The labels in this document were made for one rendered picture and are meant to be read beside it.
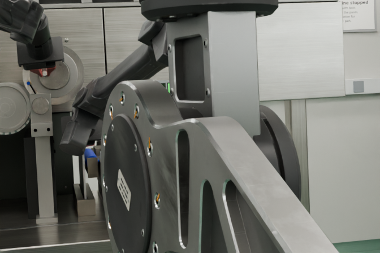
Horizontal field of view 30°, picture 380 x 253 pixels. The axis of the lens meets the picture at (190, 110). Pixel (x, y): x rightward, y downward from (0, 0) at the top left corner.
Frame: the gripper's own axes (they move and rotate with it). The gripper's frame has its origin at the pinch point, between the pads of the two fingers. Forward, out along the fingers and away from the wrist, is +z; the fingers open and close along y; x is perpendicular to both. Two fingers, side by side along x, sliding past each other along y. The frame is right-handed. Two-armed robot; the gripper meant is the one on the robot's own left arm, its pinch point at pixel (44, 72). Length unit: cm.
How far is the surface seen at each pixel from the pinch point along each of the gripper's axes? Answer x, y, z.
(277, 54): 21, 69, 35
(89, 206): -26.3, 6.3, 21.4
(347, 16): 171, 187, 220
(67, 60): 4.2, 5.5, 1.9
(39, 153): -15.7, -3.6, 10.4
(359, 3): 177, 196, 216
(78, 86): -0.9, 7.4, 6.3
